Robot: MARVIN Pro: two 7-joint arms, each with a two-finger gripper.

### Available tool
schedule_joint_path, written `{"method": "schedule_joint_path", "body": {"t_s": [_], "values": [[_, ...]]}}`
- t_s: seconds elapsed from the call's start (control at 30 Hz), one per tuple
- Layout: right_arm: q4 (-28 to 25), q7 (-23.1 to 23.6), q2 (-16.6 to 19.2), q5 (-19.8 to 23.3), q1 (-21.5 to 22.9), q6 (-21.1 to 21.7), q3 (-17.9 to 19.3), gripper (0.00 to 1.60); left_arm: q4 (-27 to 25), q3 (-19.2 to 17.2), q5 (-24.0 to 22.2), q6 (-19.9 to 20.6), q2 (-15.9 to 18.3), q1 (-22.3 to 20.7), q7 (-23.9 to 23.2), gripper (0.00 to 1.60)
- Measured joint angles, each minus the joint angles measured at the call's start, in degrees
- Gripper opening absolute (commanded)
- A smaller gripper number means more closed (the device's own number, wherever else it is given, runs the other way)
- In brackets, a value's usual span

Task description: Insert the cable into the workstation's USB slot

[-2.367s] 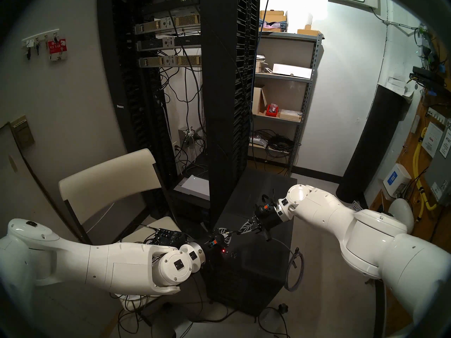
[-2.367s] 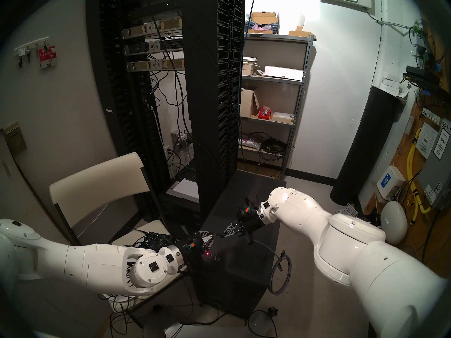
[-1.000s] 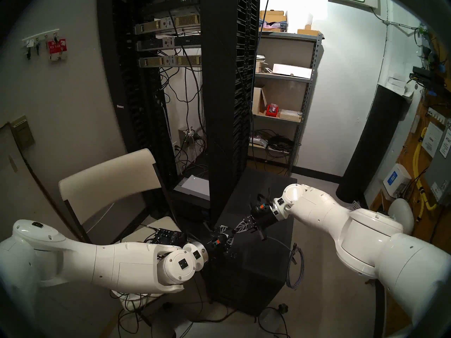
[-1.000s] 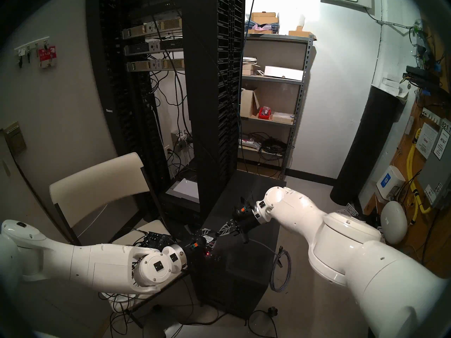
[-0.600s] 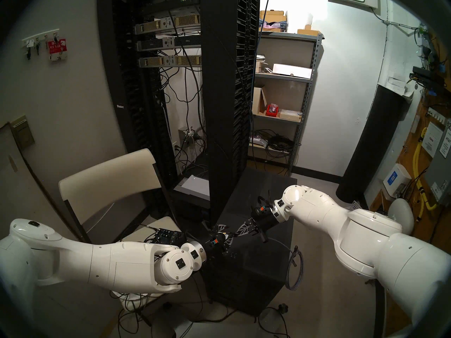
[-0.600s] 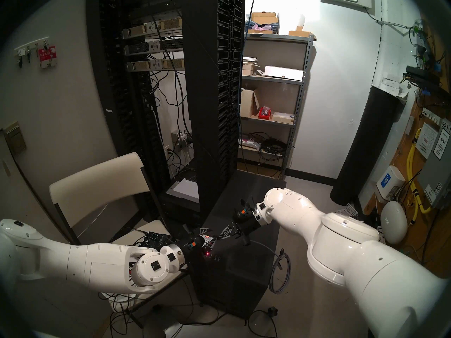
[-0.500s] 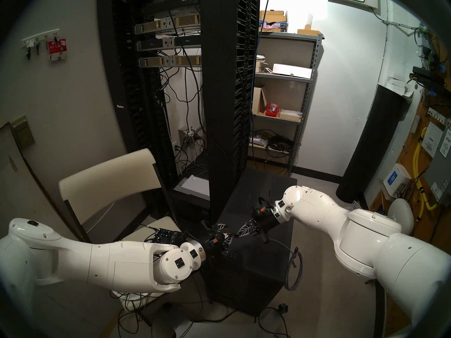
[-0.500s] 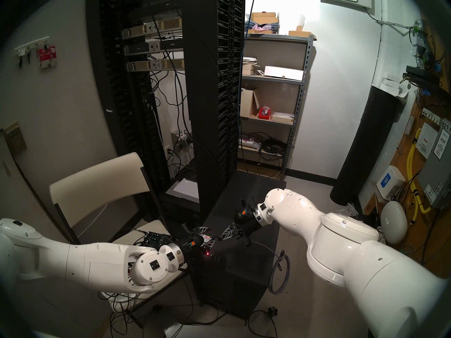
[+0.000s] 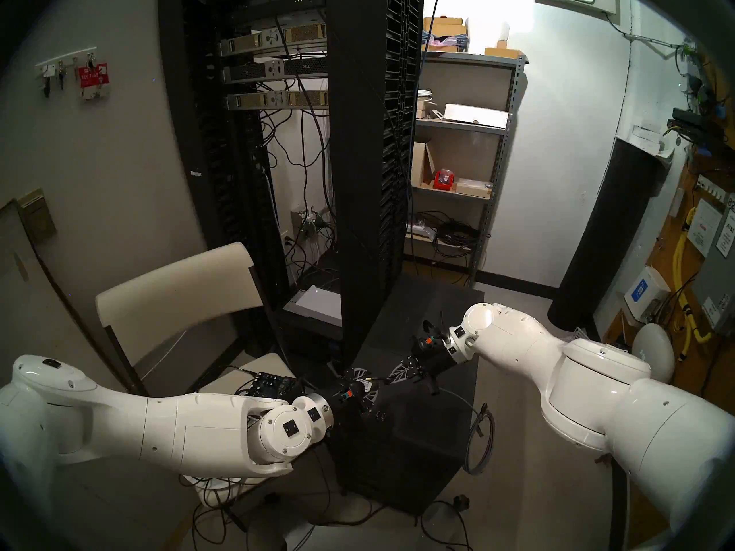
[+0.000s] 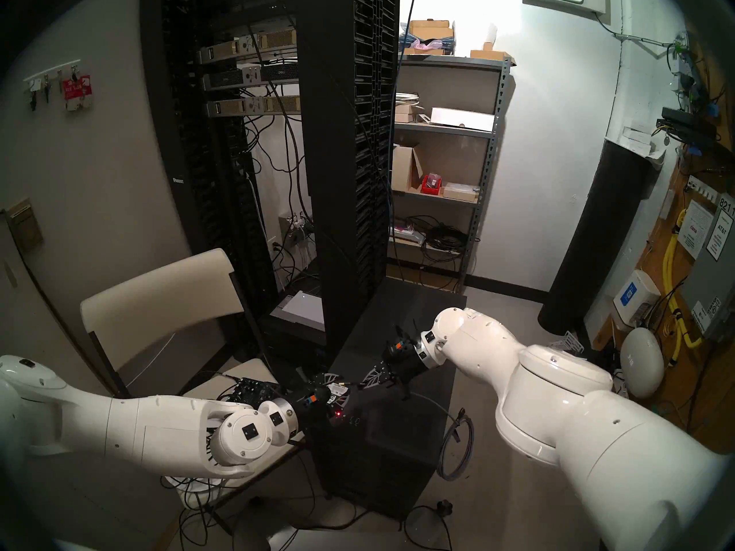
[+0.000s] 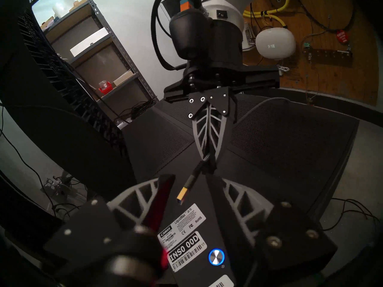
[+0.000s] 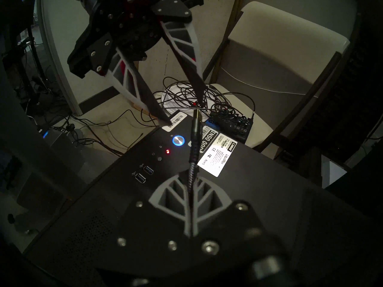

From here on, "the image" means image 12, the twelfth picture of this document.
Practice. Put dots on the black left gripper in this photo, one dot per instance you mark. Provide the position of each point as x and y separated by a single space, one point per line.
131 23

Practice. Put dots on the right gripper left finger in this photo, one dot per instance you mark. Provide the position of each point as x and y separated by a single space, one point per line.
149 235

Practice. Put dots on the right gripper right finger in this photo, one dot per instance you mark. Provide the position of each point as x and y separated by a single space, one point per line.
227 229

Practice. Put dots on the black workstation tower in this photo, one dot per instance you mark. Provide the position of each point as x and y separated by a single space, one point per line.
269 184

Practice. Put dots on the black circuit board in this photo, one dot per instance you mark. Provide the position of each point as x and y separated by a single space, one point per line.
233 126

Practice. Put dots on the grey box blue light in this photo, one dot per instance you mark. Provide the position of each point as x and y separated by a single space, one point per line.
59 140

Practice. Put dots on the cream folding chair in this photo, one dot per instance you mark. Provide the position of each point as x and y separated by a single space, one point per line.
284 50

